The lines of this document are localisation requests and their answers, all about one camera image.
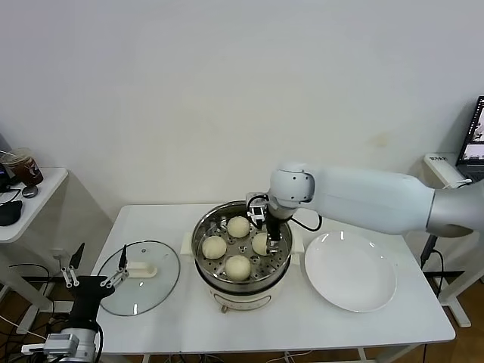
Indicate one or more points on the dark screen device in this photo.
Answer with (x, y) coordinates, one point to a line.
(3, 145)

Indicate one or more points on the open dark laptop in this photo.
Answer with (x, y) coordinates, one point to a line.
(472, 159)

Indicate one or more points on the white steamed baozi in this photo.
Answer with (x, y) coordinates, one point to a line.
(214, 247)
(259, 244)
(238, 267)
(238, 227)

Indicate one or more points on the white wall outlet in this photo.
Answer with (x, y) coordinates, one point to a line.
(60, 254)

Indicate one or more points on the white label sticker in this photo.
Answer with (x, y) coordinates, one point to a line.
(438, 159)

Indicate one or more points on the round grey coaster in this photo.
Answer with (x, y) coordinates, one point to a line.
(30, 191)

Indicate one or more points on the white electric cooker base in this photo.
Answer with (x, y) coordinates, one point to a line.
(242, 300)

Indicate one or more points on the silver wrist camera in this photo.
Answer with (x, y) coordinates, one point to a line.
(56, 344)
(257, 211)

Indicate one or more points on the iced coffee plastic cup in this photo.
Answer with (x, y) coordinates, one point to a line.
(25, 171)

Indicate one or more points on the perforated steel steamer basket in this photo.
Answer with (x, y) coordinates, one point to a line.
(281, 261)

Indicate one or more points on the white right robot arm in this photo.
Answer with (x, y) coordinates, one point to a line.
(359, 196)

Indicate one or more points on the white side table with cup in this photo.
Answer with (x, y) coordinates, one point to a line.
(45, 204)

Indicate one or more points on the white side table with laptop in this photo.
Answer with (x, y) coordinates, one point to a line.
(438, 166)

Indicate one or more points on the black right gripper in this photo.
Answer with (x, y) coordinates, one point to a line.
(274, 228)

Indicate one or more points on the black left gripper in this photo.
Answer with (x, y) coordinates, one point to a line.
(89, 296)

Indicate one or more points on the white drinking straw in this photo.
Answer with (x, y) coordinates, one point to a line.
(7, 153)

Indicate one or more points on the black computer mouse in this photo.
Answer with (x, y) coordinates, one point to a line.
(9, 213)

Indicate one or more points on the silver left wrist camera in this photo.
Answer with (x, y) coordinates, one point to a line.
(56, 344)

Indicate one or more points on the white round plate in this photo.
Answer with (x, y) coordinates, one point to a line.
(348, 272)

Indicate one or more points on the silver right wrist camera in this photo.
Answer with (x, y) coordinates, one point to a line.
(257, 211)

